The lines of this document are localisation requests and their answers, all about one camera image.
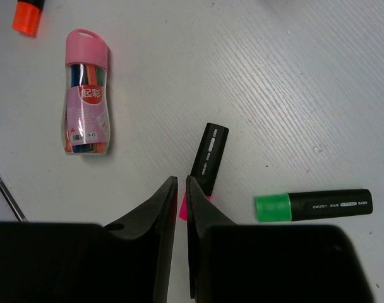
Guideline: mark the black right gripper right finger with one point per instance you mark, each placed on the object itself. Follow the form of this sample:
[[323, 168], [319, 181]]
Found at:
[[268, 263]]

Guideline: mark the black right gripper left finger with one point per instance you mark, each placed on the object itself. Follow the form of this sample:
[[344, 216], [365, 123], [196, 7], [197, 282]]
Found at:
[[128, 260]]

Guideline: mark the pink cap highlighter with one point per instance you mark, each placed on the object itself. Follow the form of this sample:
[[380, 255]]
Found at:
[[208, 157]]

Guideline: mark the green cap highlighter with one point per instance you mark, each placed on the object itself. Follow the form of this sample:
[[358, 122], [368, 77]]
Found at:
[[291, 207]]

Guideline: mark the orange cap highlighter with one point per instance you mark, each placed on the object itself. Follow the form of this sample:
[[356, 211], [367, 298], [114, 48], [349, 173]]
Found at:
[[27, 16]]

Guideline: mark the pink lid marker bottle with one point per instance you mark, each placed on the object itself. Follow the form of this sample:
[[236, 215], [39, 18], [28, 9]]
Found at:
[[85, 127]]

